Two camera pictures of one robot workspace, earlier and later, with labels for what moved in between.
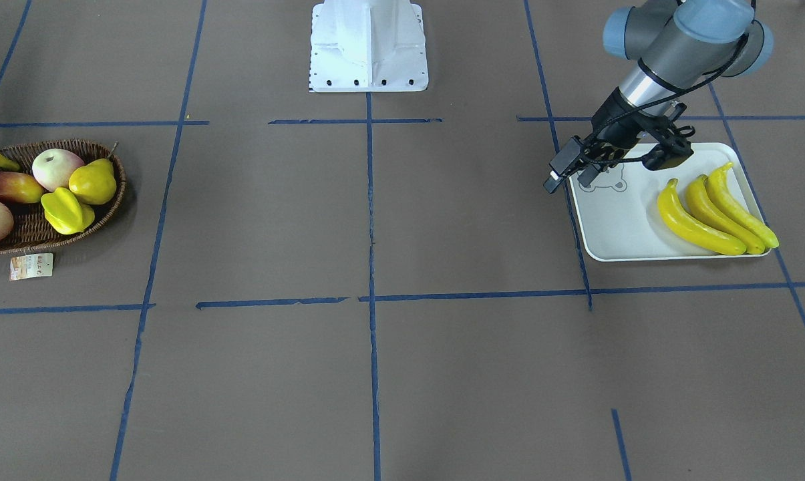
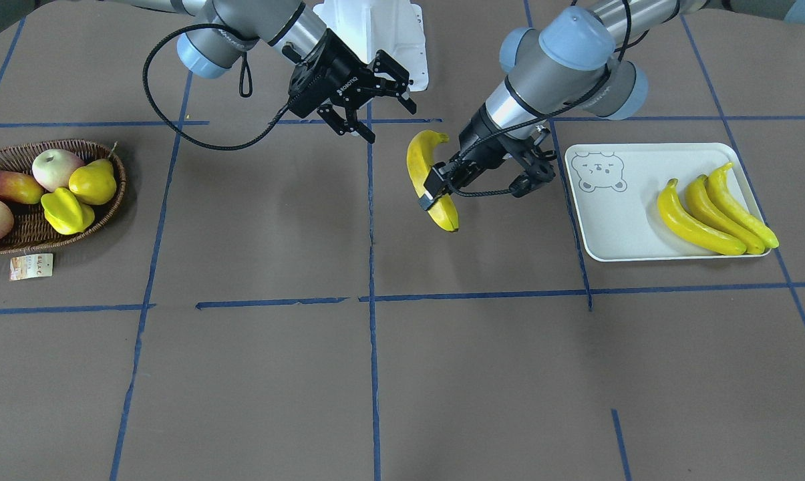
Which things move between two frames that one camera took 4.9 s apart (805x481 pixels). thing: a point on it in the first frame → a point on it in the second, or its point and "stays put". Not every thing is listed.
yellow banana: (714, 241) stays put
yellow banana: (719, 188) stays put
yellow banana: (703, 207) stays put
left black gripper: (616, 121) → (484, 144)
